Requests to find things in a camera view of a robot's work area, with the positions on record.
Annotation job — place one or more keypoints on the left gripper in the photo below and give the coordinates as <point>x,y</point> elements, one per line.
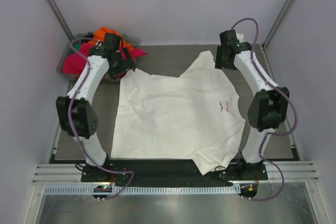
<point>127,64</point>

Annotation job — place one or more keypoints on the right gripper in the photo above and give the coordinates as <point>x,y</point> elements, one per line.
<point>220,62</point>

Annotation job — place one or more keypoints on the white t shirt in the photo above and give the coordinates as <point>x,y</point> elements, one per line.
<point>194,116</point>

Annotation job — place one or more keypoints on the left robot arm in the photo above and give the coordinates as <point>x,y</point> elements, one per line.
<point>76,115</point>

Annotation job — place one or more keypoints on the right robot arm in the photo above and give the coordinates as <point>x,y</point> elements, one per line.
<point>266,112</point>

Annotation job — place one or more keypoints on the orange t shirt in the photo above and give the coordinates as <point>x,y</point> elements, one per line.
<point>99,35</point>

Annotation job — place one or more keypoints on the green t shirt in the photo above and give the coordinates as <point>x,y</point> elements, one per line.
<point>76,47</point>

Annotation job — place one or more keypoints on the pink t shirt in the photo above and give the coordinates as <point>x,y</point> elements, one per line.
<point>74,63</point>

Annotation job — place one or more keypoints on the right aluminium frame post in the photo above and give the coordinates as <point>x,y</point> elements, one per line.
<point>279,19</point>

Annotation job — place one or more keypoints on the aluminium frame post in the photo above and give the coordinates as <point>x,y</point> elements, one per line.
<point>279,19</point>
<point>56,11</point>

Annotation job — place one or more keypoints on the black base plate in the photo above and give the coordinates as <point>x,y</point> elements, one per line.
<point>175,169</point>

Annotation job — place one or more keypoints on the left aluminium frame post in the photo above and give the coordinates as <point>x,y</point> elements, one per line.
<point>56,11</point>

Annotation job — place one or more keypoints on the aluminium front rail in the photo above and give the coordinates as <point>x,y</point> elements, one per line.
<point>293,171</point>

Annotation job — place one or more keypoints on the white slotted cable duct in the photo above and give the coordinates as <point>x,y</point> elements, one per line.
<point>132,191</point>

